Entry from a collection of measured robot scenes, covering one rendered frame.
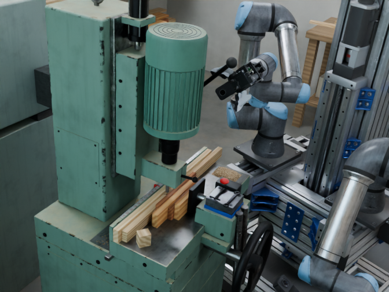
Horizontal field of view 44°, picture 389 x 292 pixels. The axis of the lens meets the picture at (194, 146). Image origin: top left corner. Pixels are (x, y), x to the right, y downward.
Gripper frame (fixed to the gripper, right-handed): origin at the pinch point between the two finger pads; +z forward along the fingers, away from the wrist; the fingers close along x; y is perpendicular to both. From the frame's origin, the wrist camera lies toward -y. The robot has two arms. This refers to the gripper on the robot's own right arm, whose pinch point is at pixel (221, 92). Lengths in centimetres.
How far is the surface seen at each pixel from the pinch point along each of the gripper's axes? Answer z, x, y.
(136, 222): 30.3, 19.4, -32.3
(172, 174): 15.7, 13.2, -21.9
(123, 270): 34, 31, -47
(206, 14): -321, -76, -171
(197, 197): 8.9, 24.9, -24.6
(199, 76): 13.4, -7.3, 5.3
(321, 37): -251, 7, -57
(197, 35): 12.4, -16.9, 11.6
